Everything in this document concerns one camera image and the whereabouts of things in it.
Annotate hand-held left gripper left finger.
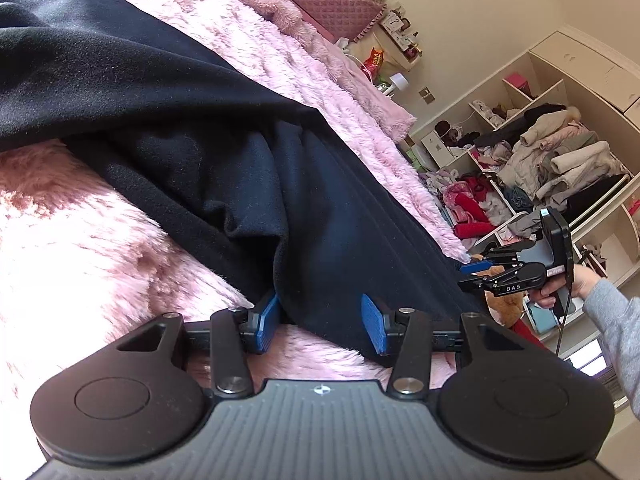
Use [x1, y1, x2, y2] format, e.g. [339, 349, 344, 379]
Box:
[115, 291, 282, 397]

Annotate person's right forearm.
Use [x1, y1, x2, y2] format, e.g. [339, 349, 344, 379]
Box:
[582, 279, 640, 422]

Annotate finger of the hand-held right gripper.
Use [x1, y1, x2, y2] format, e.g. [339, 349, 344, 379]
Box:
[457, 262, 547, 295]
[459, 239, 537, 275]

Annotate brown teddy bear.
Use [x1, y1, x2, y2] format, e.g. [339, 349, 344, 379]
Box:
[470, 255, 527, 330]

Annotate white bedside shelf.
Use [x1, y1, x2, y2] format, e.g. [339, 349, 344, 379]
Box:
[378, 4, 422, 72]

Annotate pink fluffy blanket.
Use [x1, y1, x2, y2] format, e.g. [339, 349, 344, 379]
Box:
[0, 0, 472, 480]

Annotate white shelving unit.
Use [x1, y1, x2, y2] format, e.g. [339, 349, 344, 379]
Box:
[410, 30, 640, 306]

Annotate black cable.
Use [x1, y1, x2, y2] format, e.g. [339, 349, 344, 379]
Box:
[553, 285, 577, 357]

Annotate person's right hand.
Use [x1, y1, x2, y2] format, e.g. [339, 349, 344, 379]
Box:
[530, 264, 603, 312]

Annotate pile of clothes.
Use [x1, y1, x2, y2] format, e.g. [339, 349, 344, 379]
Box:
[420, 102, 632, 241]

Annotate black pants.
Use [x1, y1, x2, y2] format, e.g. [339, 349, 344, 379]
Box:
[0, 0, 502, 367]

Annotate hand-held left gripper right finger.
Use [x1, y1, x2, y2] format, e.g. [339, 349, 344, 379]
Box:
[361, 292, 527, 397]

